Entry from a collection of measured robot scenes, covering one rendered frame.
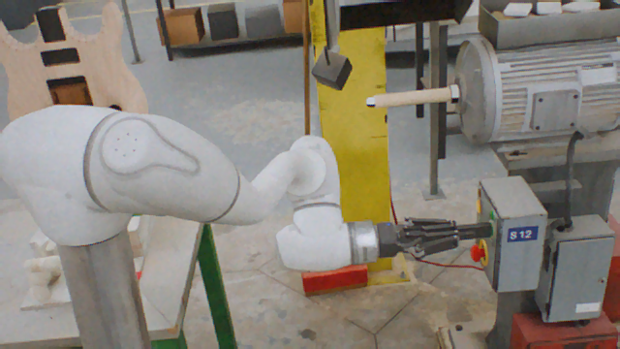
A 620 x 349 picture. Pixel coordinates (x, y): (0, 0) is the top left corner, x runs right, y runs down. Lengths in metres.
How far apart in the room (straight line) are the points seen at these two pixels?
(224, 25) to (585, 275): 5.20
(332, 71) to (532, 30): 0.69
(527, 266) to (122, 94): 1.06
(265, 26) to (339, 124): 3.93
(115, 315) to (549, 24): 1.04
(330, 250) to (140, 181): 0.59
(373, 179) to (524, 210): 1.36
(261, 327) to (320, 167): 1.54
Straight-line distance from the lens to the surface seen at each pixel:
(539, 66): 1.41
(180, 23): 6.37
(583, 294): 1.66
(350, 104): 2.38
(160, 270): 1.51
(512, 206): 1.28
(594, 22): 1.44
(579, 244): 1.55
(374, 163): 2.51
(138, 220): 1.55
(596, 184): 1.60
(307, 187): 1.20
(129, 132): 0.69
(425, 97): 1.44
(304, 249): 1.19
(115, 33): 1.54
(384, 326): 2.59
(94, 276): 0.88
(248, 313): 2.73
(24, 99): 1.67
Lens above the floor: 1.80
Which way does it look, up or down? 30 degrees down
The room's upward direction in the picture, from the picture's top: 6 degrees counter-clockwise
